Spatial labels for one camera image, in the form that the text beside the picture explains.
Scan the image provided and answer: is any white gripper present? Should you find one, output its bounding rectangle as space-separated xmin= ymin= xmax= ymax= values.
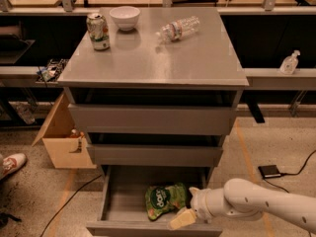
xmin=168 ymin=187 xmax=227 ymax=230

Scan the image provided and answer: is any green rice chip bag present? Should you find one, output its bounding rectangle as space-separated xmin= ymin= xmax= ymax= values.
xmin=145 ymin=183 xmax=188 ymax=221

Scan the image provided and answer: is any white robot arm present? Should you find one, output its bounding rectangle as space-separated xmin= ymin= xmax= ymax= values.
xmin=168 ymin=178 xmax=316 ymax=234

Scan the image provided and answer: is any grey bottom drawer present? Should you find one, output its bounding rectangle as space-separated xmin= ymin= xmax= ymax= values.
xmin=87 ymin=165 xmax=222 ymax=237

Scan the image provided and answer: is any grey drawer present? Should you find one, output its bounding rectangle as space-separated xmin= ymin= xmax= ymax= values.
xmin=68 ymin=104 xmax=236 ymax=135
xmin=87 ymin=165 xmax=222 ymax=237
xmin=87 ymin=144 xmax=222 ymax=167

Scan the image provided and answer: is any grey drawer cabinet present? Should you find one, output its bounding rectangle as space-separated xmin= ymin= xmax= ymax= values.
xmin=57 ymin=6 xmax=250 ymax=183

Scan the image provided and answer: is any grey middle drawer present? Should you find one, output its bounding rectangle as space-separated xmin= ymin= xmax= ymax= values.
xmin=87 ymin=144 xmax=222 ymax=167

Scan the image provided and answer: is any grey top drawer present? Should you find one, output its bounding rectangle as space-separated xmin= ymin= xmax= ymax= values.
xmin=68 ymin=104 xmax=236 ymax=135

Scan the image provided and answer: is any black foot pedal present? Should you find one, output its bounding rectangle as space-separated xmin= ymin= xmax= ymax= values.
xmin=258 ymin=165 xmax=281 ymax=179

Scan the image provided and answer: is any open cardboard box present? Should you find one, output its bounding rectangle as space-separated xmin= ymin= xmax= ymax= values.
xmin=33 ymin=93 xmax=96 ymax=169

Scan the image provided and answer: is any orange bottle in box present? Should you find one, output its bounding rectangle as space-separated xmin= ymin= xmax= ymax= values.
xmin=69 ymin=129 xmax=85 ymax=138

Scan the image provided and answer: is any clear plastic water bottle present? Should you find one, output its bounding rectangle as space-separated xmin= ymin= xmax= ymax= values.
xmin=157 ymin=16 xmax=200 ymax=43

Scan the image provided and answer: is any white red sneaker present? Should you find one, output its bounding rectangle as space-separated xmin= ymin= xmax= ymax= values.
xmin=0 ymin=153 xmax=27 ymax=180

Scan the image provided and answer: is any grey metal shelf rack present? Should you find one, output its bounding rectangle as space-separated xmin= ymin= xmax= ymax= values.
xmin=0 ymin=0 xmax=316 ymax=126

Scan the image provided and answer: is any white ceramic bowl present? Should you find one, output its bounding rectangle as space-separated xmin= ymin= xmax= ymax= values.
xmin=110 ymin=6 xmax=140 ymax=31

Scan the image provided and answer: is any green soda can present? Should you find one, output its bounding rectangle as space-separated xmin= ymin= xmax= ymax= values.
xmin=86 ymin=13 xmax=110 ymax=50

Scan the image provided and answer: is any black floor cable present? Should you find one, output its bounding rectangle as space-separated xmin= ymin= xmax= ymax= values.
xmin=39 ymin=174 xmax=103 ymax=237

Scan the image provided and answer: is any black pedal cable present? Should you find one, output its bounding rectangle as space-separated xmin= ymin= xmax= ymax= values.
xmin=263 ymin=149 xmax=316 ymax=237

